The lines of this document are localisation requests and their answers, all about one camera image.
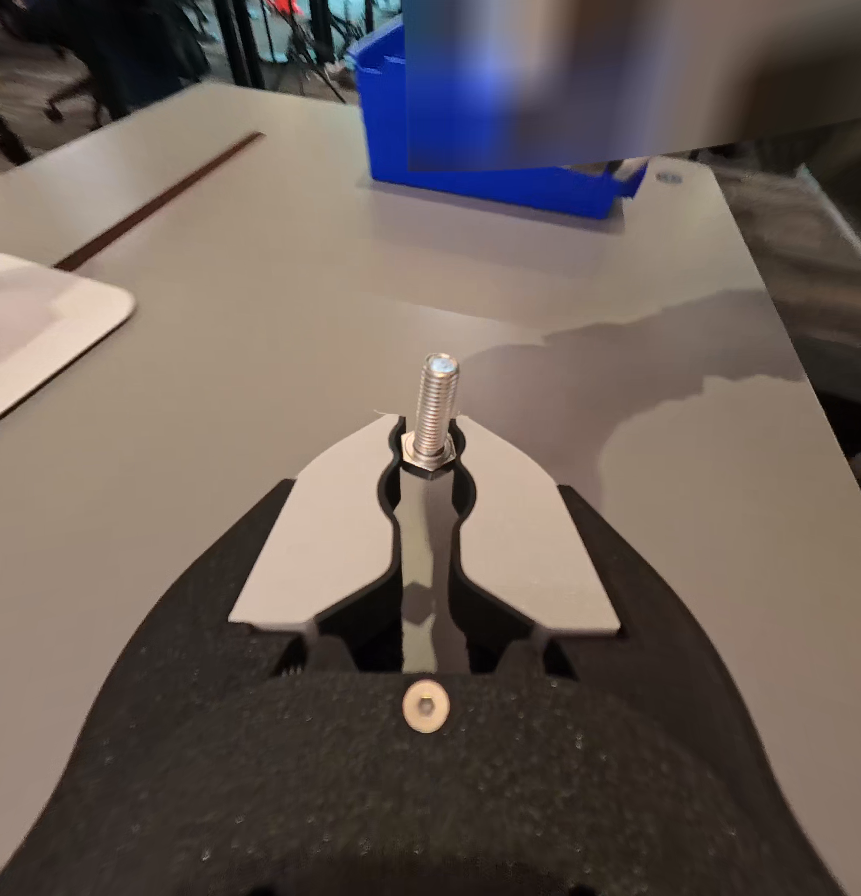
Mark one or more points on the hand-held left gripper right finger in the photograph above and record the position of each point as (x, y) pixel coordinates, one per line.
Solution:
(535, 553)

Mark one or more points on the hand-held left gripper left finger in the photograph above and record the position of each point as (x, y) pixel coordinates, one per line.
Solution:
(318, 546)

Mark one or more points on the silver hex bolt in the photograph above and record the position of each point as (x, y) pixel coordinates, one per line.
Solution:
(436, 406)

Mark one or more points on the blue plastic bin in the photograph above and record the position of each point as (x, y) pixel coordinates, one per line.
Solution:
(472, 189)

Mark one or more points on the round metal table grommet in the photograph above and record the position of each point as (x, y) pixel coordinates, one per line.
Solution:
(669, 177)

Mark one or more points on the black office chair with jacket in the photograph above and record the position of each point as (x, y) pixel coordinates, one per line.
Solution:
(136, 49)

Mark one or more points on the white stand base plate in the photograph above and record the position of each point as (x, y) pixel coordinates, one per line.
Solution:
(73, 322)

